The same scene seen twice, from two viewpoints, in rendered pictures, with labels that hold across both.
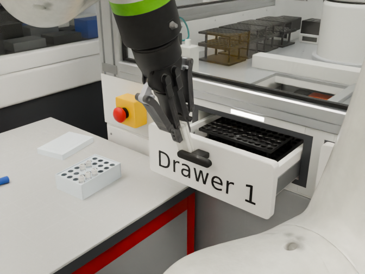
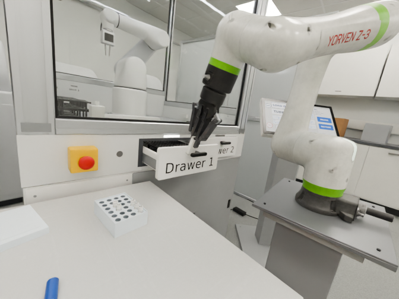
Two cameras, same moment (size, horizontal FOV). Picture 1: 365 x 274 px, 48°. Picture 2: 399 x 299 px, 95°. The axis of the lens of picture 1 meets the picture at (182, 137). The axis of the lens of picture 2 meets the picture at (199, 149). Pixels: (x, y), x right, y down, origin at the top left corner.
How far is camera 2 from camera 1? 0.88 m
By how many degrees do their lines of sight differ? 79
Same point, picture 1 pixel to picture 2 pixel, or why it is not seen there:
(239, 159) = (208, 148)
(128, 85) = (69, 139)
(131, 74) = (73, 128)
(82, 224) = (180, 226)
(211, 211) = not seen: hidden behind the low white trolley
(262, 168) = (215, 148)
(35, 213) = (152, 253)
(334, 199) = (303, 124)
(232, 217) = not seen: hidden behind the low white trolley
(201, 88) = (144, 128)
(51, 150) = (19, 235)
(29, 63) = not seen: outside the picture
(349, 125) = (304, 107)
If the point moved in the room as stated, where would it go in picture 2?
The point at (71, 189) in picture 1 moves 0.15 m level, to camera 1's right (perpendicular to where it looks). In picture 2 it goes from (136, 223) to (158, 195)
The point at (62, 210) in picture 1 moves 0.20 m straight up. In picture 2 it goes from (157, 235) to (163, 155)
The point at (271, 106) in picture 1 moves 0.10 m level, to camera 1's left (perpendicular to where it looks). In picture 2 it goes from (181, 129) to (176, 131)
